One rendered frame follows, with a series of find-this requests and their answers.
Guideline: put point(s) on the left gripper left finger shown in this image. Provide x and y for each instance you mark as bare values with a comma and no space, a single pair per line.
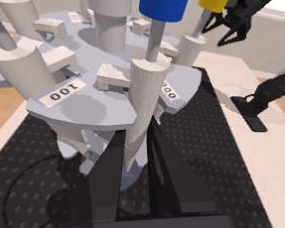
97,197

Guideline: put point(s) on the white pipette with blue button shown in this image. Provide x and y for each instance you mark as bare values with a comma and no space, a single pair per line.
147,72

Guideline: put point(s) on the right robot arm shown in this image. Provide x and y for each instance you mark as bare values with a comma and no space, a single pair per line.
267,91

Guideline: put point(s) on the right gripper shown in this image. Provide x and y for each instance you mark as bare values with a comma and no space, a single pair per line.
241,14

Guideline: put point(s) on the white pipette with yellow button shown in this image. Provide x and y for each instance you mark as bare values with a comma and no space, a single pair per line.
190,44
30,73

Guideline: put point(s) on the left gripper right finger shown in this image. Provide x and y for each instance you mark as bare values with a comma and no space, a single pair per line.
184,191

